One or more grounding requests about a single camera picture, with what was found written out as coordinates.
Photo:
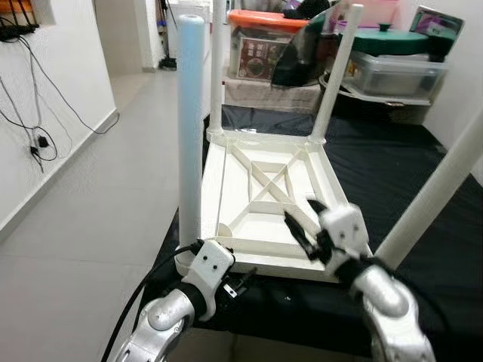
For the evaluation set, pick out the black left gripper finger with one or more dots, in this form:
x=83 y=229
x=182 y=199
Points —
x=246 y=280

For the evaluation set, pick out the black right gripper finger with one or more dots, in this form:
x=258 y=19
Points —
x=298 y=231
x=316 y=205

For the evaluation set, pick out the white children table top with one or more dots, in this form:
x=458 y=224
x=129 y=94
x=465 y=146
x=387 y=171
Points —
x=219 y=188

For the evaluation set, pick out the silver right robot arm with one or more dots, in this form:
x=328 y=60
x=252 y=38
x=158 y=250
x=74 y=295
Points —
x=385 y=302

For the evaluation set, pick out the black tablecloth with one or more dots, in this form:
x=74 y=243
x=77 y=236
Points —
x=377 y=151

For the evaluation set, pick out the black round basin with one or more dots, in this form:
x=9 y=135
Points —
x=355 y=98

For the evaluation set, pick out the beige patterned bench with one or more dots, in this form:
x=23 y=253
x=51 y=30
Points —
x=264 y=94

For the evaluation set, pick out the black plastic bag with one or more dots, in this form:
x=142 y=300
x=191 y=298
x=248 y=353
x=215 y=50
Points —
x=294 y=60

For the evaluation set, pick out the clear plastic storage bin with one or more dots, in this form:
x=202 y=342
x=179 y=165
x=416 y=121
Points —
x=400 y=75

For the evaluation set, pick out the orange-lidded storage box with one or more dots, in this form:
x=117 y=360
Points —
x=253 y=53

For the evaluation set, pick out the green round lid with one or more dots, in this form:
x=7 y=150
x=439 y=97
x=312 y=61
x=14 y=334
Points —
x=389 y=41

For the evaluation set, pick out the pink cardboard box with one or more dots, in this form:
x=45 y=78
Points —
x=377 y=11

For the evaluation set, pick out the black floor appliance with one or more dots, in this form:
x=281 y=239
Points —
x=167 y=63

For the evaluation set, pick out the colourful printed box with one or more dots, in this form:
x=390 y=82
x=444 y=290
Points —
x=438 y=26

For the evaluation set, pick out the black power adapter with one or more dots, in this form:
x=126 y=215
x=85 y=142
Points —
x=43 y=142

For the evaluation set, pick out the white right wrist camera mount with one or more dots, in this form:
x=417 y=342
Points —
x=343 y=226

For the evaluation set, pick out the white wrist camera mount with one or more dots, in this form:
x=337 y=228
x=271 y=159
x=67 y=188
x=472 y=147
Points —
x=211 y=264
x=343 y=226

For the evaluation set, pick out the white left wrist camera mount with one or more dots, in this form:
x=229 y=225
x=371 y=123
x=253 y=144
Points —
x=211 y=264

